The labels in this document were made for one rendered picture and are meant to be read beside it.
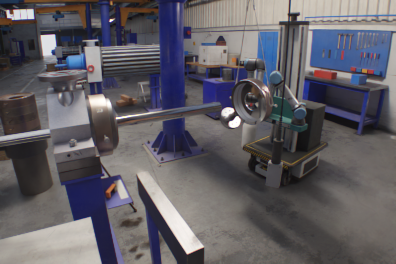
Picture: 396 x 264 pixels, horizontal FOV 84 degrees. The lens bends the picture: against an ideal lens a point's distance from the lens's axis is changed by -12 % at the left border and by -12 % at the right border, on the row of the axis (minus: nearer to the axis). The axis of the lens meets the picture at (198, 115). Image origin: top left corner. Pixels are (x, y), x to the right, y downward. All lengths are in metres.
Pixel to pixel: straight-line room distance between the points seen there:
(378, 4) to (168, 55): 4.18
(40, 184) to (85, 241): 2.10
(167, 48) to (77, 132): 2.12
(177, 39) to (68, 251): 2.67
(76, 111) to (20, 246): 0.64
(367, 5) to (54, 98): 5.52
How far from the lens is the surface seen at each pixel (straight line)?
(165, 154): 3.46
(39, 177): 3.07
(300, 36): 2.78
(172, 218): 1.08
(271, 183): 1.24
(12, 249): 1.15
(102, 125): 1.37
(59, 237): 1.11
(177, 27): 3.20
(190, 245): 0.97
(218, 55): 8.39
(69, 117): 1.31
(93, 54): 4.91
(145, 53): 5.11
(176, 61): 3.20
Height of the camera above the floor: 1.58
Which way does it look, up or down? 18 degrees down
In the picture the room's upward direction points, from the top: straight up
